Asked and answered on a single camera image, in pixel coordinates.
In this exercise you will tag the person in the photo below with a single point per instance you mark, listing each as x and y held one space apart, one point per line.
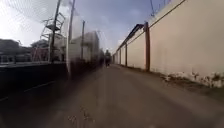
107 58

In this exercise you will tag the white building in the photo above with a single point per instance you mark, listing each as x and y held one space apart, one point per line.
90 46

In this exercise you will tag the dark pole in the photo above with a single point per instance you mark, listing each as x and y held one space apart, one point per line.
82 40

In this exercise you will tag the brown dirt path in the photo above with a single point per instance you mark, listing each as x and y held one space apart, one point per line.
133 106

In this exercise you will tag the pale pole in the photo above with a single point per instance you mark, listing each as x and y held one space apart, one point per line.
69 43

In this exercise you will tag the metal scaffold tower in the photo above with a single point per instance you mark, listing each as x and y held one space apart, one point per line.
51 33

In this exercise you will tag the low grey buildings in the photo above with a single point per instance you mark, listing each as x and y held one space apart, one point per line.
15 51

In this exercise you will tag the long beige wall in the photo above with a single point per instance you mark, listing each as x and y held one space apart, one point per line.
180 43

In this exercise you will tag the low dark wall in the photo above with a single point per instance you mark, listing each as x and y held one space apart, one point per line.
30 78

